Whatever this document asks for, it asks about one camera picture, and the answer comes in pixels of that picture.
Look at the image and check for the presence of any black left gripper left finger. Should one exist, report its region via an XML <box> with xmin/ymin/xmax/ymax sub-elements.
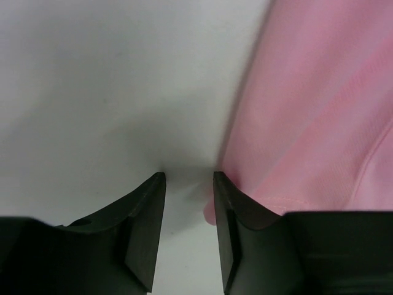
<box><xmin>1</xmin><ymin>172</ymin><xmax>166</xmax><ymax>294</ymax></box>

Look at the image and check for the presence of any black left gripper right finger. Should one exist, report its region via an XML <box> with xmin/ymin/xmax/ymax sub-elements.
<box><xmin>213</xmin><ymin>171</ymin><xmax>392</xmax><ymax>294</ymax></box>

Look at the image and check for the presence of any pink t-shirt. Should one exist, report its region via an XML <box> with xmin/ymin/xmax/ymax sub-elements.
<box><xmin>220</xmin><ymin>1</ymin><xmax>392</xmax><ymax>214</ymax></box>

